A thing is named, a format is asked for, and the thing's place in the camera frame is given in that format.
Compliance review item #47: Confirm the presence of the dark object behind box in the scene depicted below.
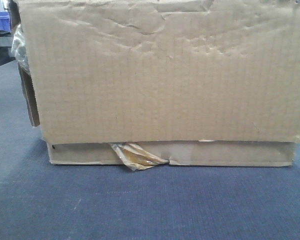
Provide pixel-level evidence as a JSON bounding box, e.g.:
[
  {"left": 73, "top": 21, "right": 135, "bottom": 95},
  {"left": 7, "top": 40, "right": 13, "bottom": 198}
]
[{"left": 0, "top": 30, "right": 15, "bottom": 66}]

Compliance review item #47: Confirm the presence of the peeling brown packing tape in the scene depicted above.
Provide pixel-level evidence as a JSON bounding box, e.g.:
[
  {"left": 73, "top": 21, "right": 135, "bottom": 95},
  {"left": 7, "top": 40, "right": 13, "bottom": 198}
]
[{"left": 109, "top": 142, "right": 169, "bottom": 171}]

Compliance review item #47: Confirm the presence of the blue plastic crate far left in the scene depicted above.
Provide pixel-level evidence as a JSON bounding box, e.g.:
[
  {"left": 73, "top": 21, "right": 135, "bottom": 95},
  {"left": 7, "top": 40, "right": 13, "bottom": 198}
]
[{"left": 0, "top": 11, "right": 11, "bottom": 32}]

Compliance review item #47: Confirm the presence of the large plain cardboard box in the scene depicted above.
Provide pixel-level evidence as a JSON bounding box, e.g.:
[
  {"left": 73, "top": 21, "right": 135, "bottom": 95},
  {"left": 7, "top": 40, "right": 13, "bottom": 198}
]
[{"left": 9, "top": 0, "right": 300, "bottom": 167}]

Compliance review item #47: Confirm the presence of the crumpled clear plastic wrap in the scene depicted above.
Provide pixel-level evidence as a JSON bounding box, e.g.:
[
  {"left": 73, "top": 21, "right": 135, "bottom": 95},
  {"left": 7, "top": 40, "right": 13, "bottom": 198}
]
[{"left": 11, "top": 23, "right": 31, "bottom": 75}]

